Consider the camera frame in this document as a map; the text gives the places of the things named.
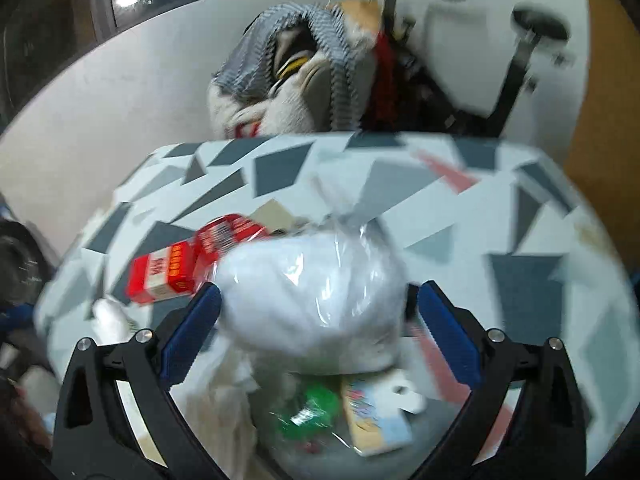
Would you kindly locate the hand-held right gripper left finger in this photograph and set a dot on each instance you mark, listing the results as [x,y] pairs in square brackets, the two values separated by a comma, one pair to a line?
[192,335]

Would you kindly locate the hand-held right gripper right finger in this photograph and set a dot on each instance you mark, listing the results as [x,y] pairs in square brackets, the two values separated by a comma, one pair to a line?
[447,330]

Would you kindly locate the white plastic bag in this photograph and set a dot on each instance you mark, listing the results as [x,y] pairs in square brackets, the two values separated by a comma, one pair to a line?
[310,300]

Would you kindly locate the green snack wrapper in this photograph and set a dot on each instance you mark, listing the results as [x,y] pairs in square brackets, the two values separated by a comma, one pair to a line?
[305,410]

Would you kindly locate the red and white carton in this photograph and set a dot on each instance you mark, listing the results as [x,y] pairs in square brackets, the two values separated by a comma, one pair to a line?
[170,270]

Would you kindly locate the patterned ironing board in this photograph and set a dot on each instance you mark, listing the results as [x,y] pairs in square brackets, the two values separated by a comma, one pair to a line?
[500,240]

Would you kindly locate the colourful printed card box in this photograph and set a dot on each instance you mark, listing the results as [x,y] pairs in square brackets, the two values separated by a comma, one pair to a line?
[375,420]

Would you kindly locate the dark glass window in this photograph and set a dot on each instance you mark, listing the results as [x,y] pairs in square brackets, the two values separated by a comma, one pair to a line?
[50,10]

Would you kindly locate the red scarf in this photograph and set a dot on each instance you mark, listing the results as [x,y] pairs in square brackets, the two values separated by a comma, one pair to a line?
[386,75]

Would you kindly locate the white exercise bike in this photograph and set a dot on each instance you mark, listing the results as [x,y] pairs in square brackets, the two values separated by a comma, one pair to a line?
[515,75]

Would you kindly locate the orange wooden door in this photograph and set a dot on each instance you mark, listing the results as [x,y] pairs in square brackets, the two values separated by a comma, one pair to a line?
[605,110]

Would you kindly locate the black white striped shirt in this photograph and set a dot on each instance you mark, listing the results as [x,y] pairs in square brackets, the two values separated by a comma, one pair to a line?
[250,60]

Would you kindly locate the beige chair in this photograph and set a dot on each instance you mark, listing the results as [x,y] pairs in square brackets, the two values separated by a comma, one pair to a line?
[362,10]

